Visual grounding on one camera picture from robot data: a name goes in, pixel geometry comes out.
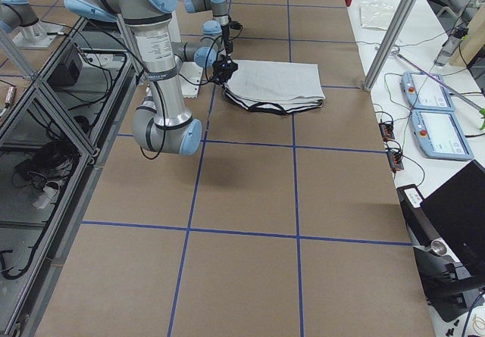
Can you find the upper small circuit board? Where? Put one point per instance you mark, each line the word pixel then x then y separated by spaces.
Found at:
pixel 386 131

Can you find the black laptop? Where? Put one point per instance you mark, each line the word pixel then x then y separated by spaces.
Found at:
pixel 456 211

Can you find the lower small circuit board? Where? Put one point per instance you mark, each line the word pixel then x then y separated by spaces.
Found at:
pixel 394 161

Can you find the upper teach pendant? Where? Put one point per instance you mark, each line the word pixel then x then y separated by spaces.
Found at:
pixel 424 93

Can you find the aluminium frame glass cabinet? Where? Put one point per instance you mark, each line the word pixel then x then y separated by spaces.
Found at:
pixel 54 142

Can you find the grey cartoon print t-shirt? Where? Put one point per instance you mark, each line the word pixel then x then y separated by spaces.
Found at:
pixel 272 87

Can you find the black stand with metal cup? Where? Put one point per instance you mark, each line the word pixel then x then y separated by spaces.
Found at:
pixel 449 287

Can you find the small circuit board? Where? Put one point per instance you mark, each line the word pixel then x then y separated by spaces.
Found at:
pixel 386 131
pixel 394 161

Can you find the clear plastic bag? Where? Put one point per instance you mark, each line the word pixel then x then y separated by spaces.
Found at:
pixel 376 16

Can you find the teach pendant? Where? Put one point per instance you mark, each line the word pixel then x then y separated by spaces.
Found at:
pixel 439 135
pixel 424 93

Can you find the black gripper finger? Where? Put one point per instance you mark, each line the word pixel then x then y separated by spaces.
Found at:
pixel 228 49

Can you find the black power adapter box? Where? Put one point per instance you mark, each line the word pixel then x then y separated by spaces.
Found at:
pixel 67 70

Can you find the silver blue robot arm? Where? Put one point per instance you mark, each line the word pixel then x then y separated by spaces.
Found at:
pixel 162 123
pixel 220 25

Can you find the aluminium frame post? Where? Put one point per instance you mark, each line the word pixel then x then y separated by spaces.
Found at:
pixel 396 24

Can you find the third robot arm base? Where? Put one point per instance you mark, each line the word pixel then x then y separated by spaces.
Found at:
pixel 18 16

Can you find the lower teach pendant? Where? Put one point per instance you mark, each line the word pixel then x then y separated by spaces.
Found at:
pixel 439 135

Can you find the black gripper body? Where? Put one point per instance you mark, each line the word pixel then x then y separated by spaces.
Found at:
pixel 229 45
pixel 220 78

